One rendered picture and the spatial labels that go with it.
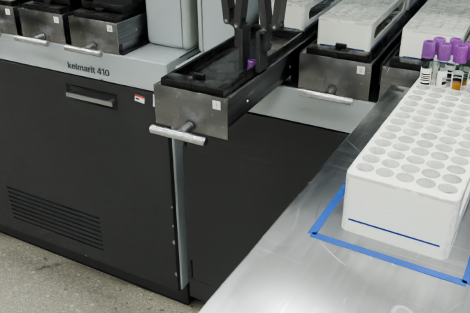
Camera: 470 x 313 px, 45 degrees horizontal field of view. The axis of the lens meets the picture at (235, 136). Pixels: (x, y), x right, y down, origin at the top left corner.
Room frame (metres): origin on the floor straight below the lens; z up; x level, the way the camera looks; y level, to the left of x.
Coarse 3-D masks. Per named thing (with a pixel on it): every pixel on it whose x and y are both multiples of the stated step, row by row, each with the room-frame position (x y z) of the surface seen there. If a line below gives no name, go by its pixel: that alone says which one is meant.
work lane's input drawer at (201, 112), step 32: (288, 32) 1.10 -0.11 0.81; (192, 64) 0.92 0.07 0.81; (224, 64) 0.95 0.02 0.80; (288, 64) 1.00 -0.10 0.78; (160, 96) 0.84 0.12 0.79; (192, 96) 0.81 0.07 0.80; (224, 96) 0.80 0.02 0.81; (256, 96) 0.88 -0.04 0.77; (160, 128) 0.80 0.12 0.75; (192, 128) 0.81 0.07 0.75; (224, 128) 0.79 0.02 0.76
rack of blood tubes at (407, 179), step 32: (416, 96) 0.62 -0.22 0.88; (448, 96) 0.62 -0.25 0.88; (384, 128) 0.54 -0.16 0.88; (416, 128) 0.55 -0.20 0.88; (448, 128) 0.53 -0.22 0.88; (384, 160) 0.47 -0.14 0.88; (416, 160) 0.48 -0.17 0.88; (448, 160) 0.47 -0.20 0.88; (352, 192) 0.44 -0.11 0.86; (384, 192) 0.43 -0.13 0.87; (416, 192) 0.41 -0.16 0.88; (448, 192) 0.41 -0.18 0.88; (352, 224) 0.44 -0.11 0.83; (384, 224) 0.42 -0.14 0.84; (416, 224) 0.41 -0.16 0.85; (448, 224) 0.40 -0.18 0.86
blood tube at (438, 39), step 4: (436, 36) 0.68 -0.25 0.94; (440, 36) 0.68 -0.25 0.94; (436, 40) 0.67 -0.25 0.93; (440, 40) 0.67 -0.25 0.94; (444, 40) 0.67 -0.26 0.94; (436, 44) 0.67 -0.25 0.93; (436, 48) 0.67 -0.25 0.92; (436, 52) 0.67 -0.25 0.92; (436, 56) 0.67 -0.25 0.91; (436, 60) 0.67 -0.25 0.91; (432, 64) 0.67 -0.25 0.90; (436, 64) 0.67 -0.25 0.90; (432, 68) 0.67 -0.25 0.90; (432, 72) 0.67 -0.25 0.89; (432, 76) 0.67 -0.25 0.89
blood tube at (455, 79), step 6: (456, 48) 0.64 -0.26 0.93; (462, 48) 0.64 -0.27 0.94; (456, 54) 0.64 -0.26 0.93; (462, 54) 0.64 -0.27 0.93; (456, 60) 0.64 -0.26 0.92; (462, 60) 0.64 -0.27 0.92; (456, 66) 0.64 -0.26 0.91; (462, 66) 0.64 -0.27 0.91; (456, 72) 0.64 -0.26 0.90; (462, 72) 0.64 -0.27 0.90; (456, 78) 0.64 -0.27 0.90; (462, 78) 0.64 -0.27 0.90; (450, 84) 0.64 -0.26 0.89; (456, 84) 0.64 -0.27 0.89
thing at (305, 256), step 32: (384, 96) 0.76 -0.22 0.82; (352, 160) 0.58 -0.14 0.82; (320, 192) 0.51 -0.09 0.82; (288, 224) 0.45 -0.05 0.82; (320, 224) 0.45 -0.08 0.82; (256, 256) 0.40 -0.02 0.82; (288, 256) 0.40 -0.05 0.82; (320, 256) 0.40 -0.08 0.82; (352, 256) 0.40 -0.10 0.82; (384, 256) 0.40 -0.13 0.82; (416, 256) 0.40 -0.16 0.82; (448, 256) 0.40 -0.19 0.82; (224, 288) 0.36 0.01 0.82; (256, 288) 0.36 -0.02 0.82; (288, 288) 0.36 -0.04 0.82; (320, 288) 0.36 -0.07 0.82; (352, 288) 0.36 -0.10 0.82; (384, 288) 0.36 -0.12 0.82; (416, 288) 0.36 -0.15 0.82; (448, 288) 0.36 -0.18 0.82
